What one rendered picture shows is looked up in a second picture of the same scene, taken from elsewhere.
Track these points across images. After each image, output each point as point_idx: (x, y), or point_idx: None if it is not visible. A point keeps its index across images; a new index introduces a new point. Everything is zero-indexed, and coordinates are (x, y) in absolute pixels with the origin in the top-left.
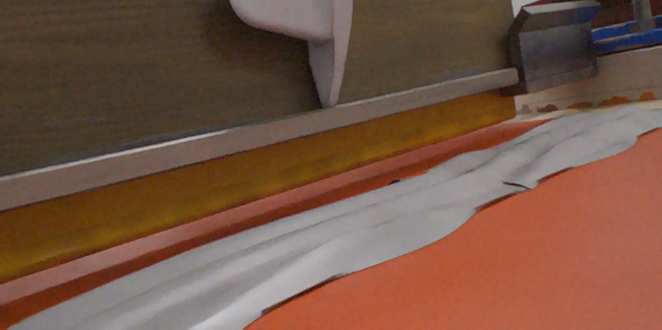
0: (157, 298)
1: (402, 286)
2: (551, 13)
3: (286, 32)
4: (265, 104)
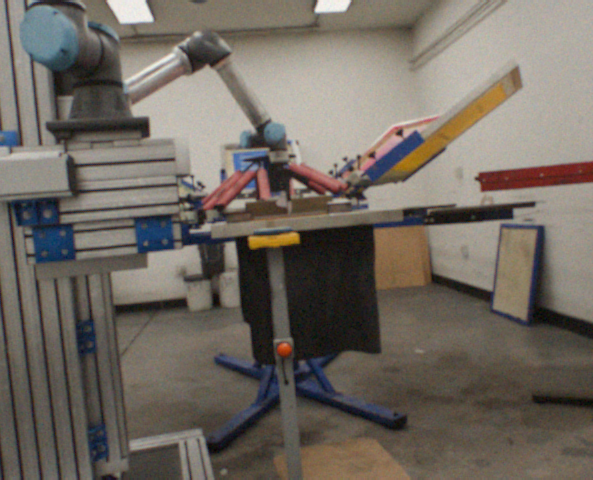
0: None
1: None
2: (334, 203)
3: (282, 206)
4: (281, 213)
